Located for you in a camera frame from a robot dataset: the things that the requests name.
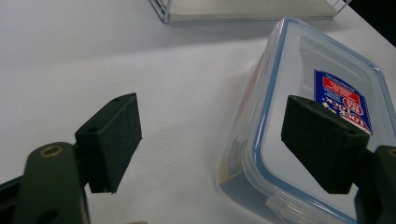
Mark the white wire rack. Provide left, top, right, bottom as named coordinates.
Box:
left=148, top=0, right=353, bottom=25

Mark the clear plastic food container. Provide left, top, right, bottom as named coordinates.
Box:
left=217, top=17, right=396, bottom=224

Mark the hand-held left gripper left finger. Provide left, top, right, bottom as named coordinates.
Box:
left=74, top=91, right=143, bottom=194

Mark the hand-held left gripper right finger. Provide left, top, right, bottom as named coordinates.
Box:
left=280, top=94, right=371, bottom=195

